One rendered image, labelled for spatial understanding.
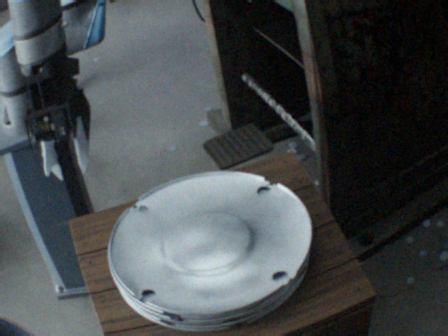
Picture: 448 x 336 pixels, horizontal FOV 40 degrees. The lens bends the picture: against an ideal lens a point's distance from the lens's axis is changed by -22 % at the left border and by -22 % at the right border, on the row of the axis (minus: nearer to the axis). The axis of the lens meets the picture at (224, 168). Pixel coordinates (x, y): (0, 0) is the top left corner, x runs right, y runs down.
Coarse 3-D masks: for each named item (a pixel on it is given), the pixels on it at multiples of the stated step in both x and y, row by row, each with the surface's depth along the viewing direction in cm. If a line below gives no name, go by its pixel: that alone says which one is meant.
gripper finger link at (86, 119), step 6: (78, 90) 86; (78, 96) 86; (84, 96) 86; (78, 102) 86; (84, 102) 86; (78, 108) 86; (84, 108) 86; (90, 108) 88; (78, 114) 86; (84, 114) 87; (90, 114) 88; (84, 120) 87; (90, 120) 88; (84, 126) 88
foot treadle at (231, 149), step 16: (240, 128) 162; (256, 128) 161; (288, 128) 162; (208, 144) 159; (224, 144) 158; (240, 144) 157; (256, 144) 157; (272, 144) 156; (224, 160) 154; (240, 160) 153
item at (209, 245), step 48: (192, 192) 112; (240, 192) 110; (288, 192) 108; (144, 240) 105; (192, 240) 103; (240, 240) 101; (288, 240) 101; (144, 288) 97; (192, 288) 96; (240, 288) 95
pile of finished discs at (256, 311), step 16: (144, 208) 111; (112, 272) 100; (304, 272) 100; (288, 288) 96; (144, 304) 95; (256, 304) 93; (272, 304) 95; (160, 320) 95; (176, 320) 93; (192, 320) 92; (208, 320) 92; (224, 320) 93; (240, 320) 94
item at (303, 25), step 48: (336, 0) 114; (384, 0) 118; (432, 0) 124; (336, 48) 121; (384, 48) 125; (432, 48) 132; (336, 96) 126; (384, 96) 134; (432, 96) 141; (336, 144) 132; (384, 144) 141; (432, 144) 150; (336, 192) 139; (384, 192) 147; (432, 192) 154; (384, 240) 146
